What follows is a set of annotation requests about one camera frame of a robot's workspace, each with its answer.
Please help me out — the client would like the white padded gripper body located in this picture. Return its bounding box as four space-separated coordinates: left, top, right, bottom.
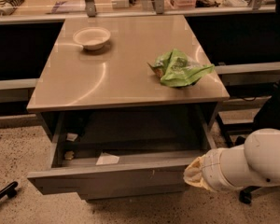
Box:
183 148 237 193

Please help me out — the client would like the grey top drawer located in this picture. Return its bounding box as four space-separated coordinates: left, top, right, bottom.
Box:
26 109 217 201

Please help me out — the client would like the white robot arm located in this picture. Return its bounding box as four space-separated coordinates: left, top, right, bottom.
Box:
184 129 280 192

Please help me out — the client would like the white paper slip in drawer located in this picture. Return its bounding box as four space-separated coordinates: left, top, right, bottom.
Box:
96 152 119 165

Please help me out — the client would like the grey drawer cabinet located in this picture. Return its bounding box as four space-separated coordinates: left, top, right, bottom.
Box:
26 15 231 142

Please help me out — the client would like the black office chair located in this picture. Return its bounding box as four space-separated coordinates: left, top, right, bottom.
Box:
239 81 280 204

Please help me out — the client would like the green crumpled chip bag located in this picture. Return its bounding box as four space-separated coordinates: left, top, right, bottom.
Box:
148 49 215 88

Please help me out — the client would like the small white paper scrap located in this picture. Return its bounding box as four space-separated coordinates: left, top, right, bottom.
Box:
66 133 77 142

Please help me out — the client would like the white bowl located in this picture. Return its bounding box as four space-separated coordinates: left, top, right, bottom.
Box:
73 27 111 50

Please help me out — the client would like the black floor leg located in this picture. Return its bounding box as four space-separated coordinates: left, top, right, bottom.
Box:
0 181 18 200

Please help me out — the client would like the purple booklet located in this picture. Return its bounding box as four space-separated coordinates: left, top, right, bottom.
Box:
48 0 85 15

